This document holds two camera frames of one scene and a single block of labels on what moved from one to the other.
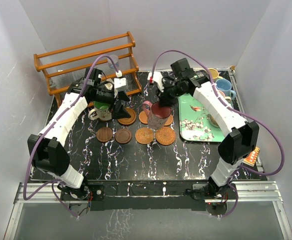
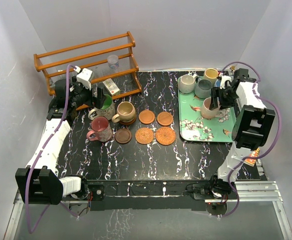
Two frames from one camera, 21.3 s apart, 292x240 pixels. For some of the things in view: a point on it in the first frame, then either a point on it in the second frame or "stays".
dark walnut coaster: [123, 135] stays
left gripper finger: [123, 96] to [95, 93]
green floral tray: [194, 122] stays
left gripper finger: [120, 110] to [100, 99]
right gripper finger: [163, 100] to [214, 94]
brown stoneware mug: [212, 120] to [126, 113]
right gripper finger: [169, 102] to [226, 101]
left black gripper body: [105, 96] to [82, 95]
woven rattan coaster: [144, 136] stays
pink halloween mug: [158, 116] to [101, 130]
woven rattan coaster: [165, 136] stays
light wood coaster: [143, 117] stays
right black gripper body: [173, 90] to [227, 92]
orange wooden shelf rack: [86, 62] stays
